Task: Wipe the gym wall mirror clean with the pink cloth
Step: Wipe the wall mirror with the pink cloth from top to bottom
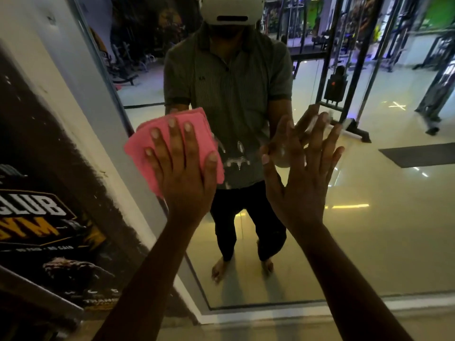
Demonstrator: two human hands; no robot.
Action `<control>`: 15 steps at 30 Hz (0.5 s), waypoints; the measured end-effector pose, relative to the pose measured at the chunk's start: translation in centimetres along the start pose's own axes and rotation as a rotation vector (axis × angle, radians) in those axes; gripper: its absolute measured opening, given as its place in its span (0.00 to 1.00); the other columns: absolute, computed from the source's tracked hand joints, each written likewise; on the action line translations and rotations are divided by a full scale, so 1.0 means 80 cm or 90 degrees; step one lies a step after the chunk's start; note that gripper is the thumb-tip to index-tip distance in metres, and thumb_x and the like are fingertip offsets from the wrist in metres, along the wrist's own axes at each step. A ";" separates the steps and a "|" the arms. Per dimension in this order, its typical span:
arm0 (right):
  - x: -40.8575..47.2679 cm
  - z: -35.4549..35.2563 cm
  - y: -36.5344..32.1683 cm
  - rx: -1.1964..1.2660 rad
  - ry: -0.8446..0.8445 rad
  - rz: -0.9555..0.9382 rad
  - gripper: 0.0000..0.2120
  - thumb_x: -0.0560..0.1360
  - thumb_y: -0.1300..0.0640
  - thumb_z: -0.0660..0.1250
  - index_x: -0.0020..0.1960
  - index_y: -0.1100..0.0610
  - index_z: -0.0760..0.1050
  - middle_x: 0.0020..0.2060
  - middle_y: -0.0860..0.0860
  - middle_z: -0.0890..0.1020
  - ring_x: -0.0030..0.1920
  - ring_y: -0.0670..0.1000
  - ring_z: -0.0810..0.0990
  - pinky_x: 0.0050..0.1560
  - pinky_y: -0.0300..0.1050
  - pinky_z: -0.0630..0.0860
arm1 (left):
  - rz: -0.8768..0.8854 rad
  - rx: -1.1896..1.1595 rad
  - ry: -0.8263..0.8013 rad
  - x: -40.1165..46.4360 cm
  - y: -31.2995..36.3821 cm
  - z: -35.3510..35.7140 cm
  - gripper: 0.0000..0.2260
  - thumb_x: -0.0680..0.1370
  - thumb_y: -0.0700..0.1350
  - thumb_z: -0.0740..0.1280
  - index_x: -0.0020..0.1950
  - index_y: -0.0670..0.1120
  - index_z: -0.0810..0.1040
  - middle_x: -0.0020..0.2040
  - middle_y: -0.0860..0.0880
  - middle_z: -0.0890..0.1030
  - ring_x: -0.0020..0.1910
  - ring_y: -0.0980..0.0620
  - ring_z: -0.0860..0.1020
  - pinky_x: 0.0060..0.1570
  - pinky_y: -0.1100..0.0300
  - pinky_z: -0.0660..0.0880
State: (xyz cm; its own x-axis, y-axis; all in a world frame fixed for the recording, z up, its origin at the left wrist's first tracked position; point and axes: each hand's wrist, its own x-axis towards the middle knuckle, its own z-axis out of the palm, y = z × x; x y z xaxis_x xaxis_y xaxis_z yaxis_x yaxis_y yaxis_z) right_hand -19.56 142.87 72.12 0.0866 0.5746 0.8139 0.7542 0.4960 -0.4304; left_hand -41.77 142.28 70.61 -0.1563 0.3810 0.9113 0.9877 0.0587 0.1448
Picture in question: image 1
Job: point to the person's left hand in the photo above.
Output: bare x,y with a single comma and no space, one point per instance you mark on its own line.
186,188

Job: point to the person's right hand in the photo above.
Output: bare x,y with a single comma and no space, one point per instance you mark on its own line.
302,195

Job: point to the pink cloth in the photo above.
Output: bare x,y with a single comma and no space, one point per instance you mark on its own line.
142,149

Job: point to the large wall mirror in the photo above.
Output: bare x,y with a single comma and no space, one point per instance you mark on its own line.
373,227

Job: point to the person's left forearm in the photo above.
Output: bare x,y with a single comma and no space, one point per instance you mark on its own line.
156,280

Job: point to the person's right forearm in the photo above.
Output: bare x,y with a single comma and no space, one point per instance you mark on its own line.
348,287

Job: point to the grey metal bar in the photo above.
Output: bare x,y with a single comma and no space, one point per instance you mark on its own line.
35,289

